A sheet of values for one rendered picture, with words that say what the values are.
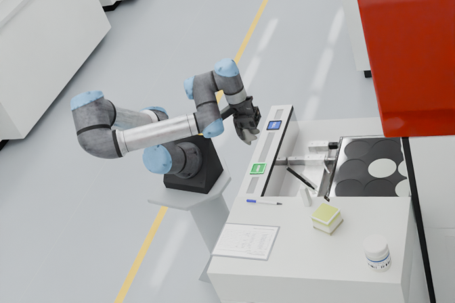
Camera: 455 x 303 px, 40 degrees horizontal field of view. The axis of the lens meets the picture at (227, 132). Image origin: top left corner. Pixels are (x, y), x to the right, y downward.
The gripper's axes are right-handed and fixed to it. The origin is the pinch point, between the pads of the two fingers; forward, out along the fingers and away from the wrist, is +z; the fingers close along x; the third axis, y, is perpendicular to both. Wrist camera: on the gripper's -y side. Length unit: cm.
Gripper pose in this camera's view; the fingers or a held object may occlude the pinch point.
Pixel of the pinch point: (247, 141)
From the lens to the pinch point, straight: 234.4
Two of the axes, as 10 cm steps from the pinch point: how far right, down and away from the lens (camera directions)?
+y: 9.1, -0.4, -4.1
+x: 2.9, -6.5, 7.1
